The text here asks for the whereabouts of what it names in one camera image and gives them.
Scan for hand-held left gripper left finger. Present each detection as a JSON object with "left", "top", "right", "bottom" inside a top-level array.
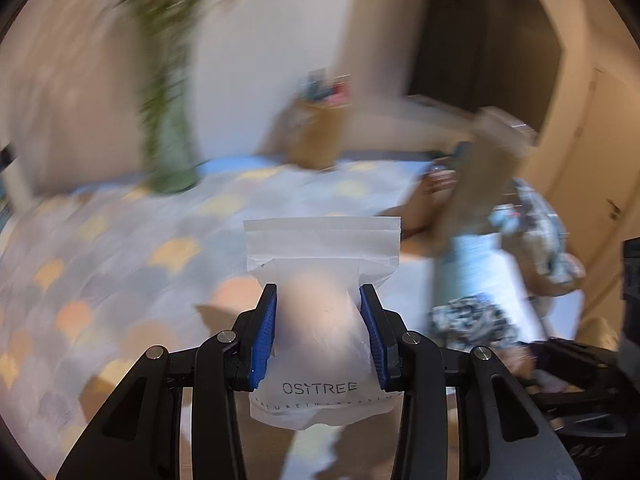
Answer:
[{"left": 55, "top": 283, "right": 279, "bottom": 480}]

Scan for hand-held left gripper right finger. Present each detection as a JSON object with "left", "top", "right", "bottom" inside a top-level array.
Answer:
[{"left": 358, "top": 283, "right": 583, "bottom": 480}]

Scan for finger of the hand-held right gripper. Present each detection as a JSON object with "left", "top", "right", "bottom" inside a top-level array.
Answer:
[
  {"left": 529, "top": 391, "right": 629, "bottom": 437},
  {"left": 522, "top": 338, "right": 621, "bottom": 372}
]

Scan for translucent pouch with puff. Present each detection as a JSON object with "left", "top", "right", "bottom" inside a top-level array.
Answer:
[{"left": 243, "top": 216, "right": 403, "bottom": 432}]

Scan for white blue tissue pack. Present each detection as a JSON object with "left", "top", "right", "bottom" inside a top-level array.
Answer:
[{"left": 432, "top": 234, "right": 502, "bottom": 312}]

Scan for beige pouch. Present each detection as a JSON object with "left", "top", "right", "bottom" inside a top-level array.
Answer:
[{"left": 399, "top": 172, "right": 461, "bottom": 235}]

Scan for beige door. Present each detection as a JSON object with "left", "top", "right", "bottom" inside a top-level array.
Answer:
[{"left": 544, "top": 66, "right": 640, "bottom": 273}]

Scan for tall beige bottle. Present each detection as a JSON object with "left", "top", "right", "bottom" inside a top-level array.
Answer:
[{"left": 440, "top": 106, "right": 532, "bottom": 242}]

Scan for cardboard pen holder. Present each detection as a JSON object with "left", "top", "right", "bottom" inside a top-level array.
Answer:
[{"left": 286, "top": 97, "right": 352, "bottom": 171}]

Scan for bunch of pens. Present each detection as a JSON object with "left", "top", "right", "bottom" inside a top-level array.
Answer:
[{"left": 299, "top": 68, "right": 352, "bottom": 109}]

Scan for green plant stems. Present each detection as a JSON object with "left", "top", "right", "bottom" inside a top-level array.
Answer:
[{"left": 95, "top": 0, "right": 223, "bottom": 128}]

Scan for black wall television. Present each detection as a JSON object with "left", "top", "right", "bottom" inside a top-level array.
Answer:
[{"left": 405, "top": 0, "right": 567, "bottom": 147}]

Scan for white cylinder with black strap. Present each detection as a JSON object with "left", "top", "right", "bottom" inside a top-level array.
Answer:
[{"left": 0, "top": 142, "right": 36, "bottom": 211}]

